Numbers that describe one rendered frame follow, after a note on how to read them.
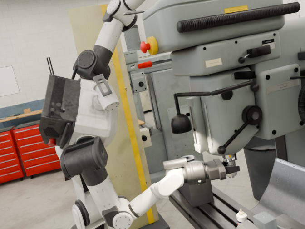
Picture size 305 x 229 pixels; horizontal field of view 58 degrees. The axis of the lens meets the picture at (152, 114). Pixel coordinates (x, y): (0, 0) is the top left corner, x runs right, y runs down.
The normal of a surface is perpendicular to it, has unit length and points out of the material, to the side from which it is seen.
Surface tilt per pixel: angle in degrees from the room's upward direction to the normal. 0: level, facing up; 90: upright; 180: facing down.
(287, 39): 90
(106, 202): 98
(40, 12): 90
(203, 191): 90
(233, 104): 90
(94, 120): 58
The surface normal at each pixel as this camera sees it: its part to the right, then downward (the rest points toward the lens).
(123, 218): 0.19, 0.29
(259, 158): -0.60, 0.33
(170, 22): -0.33, 0.25
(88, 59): -0.28, -0.24
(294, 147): -0.93, 0.25
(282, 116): 0.33, 0.12
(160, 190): -0.02, 0.06
